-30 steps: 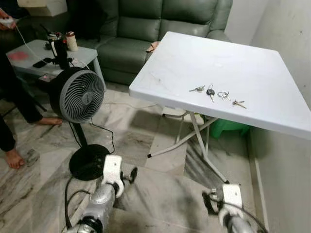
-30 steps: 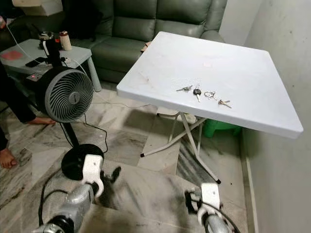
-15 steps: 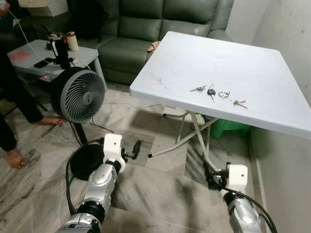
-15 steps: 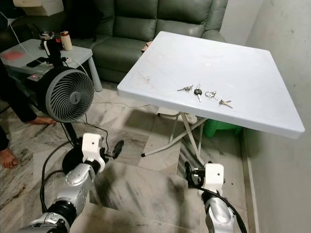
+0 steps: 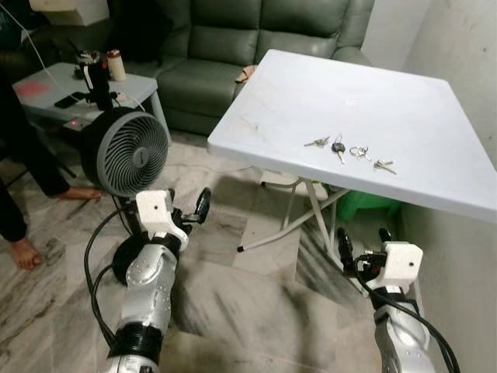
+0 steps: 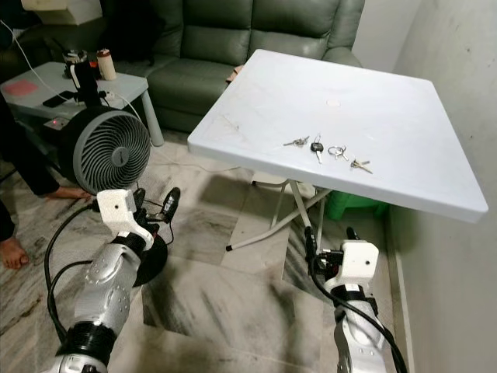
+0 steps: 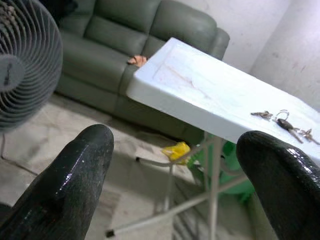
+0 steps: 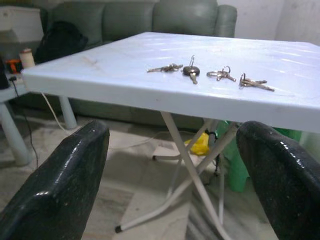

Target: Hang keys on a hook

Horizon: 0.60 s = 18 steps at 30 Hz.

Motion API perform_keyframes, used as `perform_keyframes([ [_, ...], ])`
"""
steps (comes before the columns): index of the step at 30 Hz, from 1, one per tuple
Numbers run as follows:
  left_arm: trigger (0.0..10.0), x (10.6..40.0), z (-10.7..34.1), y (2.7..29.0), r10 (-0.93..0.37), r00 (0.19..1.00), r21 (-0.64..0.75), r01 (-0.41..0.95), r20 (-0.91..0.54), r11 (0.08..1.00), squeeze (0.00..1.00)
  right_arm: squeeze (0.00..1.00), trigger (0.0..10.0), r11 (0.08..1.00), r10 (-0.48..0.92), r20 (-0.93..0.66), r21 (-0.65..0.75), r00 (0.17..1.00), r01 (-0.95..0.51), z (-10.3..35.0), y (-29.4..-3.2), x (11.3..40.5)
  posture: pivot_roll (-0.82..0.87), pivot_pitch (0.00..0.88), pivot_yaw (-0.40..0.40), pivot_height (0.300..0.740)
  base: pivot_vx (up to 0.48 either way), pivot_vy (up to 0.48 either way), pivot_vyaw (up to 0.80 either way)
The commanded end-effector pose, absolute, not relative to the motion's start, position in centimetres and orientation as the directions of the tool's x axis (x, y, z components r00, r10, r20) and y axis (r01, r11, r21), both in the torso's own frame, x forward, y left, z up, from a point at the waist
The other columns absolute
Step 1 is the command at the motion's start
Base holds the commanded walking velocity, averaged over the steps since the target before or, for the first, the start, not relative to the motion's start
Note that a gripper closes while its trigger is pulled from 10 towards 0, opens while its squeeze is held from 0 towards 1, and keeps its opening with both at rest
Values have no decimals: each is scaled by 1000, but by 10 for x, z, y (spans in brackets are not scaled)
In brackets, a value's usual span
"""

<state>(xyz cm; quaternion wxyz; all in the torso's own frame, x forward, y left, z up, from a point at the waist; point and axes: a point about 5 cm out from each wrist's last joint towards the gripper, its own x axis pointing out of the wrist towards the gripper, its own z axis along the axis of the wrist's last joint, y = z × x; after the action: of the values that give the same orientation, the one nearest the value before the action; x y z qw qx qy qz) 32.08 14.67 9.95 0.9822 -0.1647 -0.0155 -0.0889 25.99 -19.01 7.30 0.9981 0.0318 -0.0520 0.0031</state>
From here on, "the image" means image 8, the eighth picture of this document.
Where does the yellow plastic bag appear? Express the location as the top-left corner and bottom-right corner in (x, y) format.
(184, 132), (210, 155)

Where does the green plastic stool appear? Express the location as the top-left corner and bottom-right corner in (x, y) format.
(215, 120), (303, 193)

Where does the slim brass key bunch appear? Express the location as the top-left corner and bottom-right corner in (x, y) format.
(146, 63), (184, 74)

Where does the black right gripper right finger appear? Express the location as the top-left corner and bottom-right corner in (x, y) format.
(235, 120), (320, 240)

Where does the white cable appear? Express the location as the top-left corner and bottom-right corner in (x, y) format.
(40, 91), (176, 151)

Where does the white thread spool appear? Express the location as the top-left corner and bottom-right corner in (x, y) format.
(19, 47), (36, 70)

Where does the black backpack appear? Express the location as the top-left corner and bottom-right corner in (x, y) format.
(34, 20), (89, 64)

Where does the orange power tool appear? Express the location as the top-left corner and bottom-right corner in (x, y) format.
(4, 59), (23, 75)

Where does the white plastic side table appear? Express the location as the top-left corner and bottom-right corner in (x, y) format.
(0, 72), (78, 167)

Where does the brass key bunch with ring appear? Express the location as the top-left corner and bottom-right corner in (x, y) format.
(238, 72), (276, 93)

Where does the white folding table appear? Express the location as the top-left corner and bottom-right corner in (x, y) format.
(20, 31), (320, 240)

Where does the key bunch with large ring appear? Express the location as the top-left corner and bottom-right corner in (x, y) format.
(206, 65), (237, 83)

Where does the white storage box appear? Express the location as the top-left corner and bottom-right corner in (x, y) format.
(0, 5), (45, 45)

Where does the black-headed car key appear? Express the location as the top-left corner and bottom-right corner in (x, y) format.
(182, 55), (201, 85)

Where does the green leather sofa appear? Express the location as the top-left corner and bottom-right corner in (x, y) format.
(32, 0), (238, 131)

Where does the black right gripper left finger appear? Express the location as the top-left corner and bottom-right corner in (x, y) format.
(0, 120), (111, 240)

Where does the black cable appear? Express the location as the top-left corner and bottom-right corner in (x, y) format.
(8, 76), (40, 168)

